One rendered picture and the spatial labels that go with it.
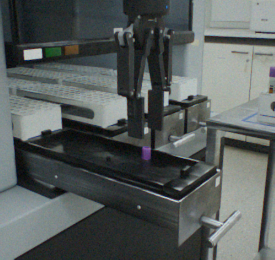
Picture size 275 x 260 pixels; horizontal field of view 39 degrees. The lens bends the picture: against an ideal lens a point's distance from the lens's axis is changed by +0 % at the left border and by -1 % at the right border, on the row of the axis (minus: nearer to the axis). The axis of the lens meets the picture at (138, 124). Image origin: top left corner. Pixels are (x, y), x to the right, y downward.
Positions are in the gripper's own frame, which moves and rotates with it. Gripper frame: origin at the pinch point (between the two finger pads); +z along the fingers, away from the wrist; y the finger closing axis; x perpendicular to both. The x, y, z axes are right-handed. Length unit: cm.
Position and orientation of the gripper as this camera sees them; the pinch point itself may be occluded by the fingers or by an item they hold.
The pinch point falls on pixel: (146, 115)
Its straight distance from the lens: 65.4
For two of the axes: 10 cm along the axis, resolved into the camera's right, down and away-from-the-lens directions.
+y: -6.0, 2.3, -7.7
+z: 0.0, 9.6, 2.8
